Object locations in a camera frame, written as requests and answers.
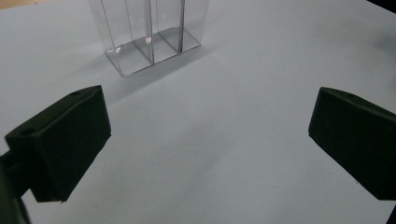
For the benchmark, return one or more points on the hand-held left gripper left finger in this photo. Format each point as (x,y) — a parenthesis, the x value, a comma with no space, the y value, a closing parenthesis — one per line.
(62,146)

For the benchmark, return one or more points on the clear plastic compartment organizer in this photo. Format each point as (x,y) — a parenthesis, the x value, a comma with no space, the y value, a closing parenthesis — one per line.
(149,37)

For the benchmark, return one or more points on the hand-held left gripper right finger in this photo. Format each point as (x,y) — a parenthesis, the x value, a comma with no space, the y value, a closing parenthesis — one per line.
(358,140)

